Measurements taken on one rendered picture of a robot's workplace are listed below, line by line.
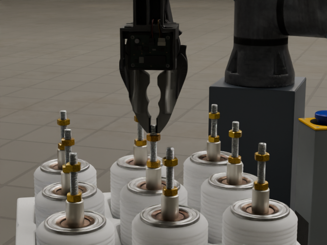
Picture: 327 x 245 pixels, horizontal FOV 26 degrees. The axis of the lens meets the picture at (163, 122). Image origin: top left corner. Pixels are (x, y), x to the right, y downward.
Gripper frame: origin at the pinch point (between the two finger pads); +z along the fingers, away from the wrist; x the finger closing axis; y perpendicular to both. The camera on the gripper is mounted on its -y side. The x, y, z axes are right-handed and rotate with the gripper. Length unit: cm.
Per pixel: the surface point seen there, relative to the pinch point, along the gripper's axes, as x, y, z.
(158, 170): 0.7, 1.5, 6.6
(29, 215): -19.8, -5.0, 16.3
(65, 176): -11.5, 5.0, 6.7
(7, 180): -46, -74, 34
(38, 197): -15.2, 5.9, 9.5
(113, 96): -36, -185, 34
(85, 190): -9.1, 3.6, 9.0
